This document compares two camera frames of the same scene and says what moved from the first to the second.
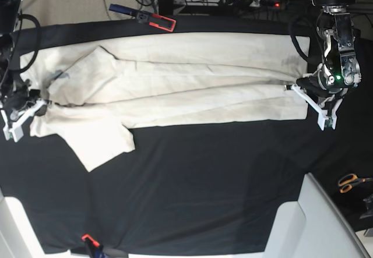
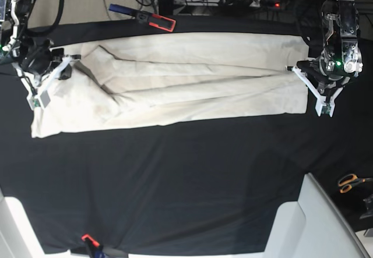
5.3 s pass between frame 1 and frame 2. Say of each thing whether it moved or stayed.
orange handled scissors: stayed
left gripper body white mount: moved
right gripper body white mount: moved
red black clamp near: stayed
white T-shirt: moved
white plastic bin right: stayed
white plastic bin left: stayed
